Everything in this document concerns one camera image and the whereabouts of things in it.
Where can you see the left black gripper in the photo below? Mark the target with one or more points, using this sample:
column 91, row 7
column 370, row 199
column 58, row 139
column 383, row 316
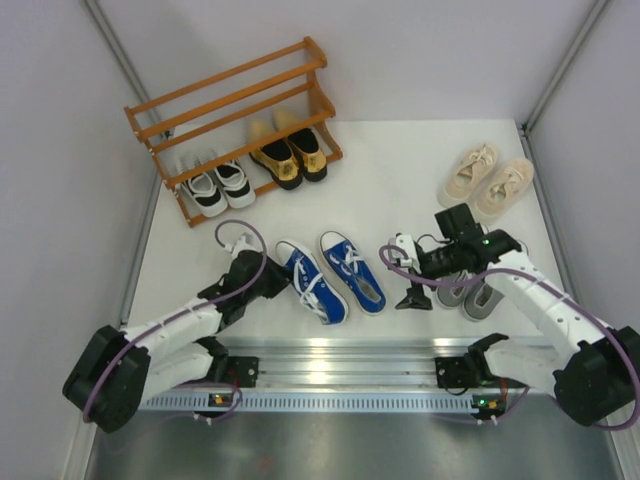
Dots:
column 279, row 278

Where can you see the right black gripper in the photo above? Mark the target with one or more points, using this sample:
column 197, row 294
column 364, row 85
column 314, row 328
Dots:
column 415, row 298

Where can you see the blue canvas sneaker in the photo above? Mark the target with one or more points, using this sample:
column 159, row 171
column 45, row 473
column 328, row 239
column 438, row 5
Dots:
column 314, row 291
column 345, row 260

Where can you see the black white sneaker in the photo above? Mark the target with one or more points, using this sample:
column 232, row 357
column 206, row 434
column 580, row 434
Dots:
column 235, row 185
column 205, row 193

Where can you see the gold loafer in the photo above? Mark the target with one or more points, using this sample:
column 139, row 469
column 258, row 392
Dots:
column 275, row 157
column 304, row 144

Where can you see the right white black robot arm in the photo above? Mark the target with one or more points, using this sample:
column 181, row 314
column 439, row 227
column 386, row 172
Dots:
column 590, row 369

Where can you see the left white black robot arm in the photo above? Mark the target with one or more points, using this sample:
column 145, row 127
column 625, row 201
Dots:
column 160, row 340

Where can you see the orange wooden shoe shelf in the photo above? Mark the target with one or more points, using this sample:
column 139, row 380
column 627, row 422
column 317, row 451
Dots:
column 239, row 105

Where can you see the left grey canvas sneaker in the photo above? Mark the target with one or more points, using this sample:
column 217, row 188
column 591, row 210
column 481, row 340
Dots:
column 452, row 296

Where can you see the grey canvas sneaker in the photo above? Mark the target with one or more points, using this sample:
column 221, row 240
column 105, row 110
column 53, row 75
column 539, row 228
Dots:
column 452, row 296
column 480, row 301

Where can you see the right grey canvas sneaker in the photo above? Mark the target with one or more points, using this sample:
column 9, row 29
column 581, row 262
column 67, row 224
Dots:
column 480, row 301

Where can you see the left beige sneaker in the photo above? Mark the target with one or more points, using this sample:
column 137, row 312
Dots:
column 467, row 174

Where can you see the beige sneaker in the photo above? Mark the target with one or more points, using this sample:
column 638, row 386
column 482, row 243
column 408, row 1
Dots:
column 467, row 174
column 505, row 188

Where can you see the right beige sneaker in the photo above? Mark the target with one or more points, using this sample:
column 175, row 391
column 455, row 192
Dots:
column 505, row 188

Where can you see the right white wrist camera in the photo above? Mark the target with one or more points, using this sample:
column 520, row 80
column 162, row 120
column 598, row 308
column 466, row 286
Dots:
column 404, row 252

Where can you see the aluminium rail frame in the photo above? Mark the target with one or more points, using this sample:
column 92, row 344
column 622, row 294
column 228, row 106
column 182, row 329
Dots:
column 290, row 364

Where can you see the perforated grey cable tray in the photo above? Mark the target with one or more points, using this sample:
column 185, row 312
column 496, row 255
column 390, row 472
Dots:
column 263, row 401

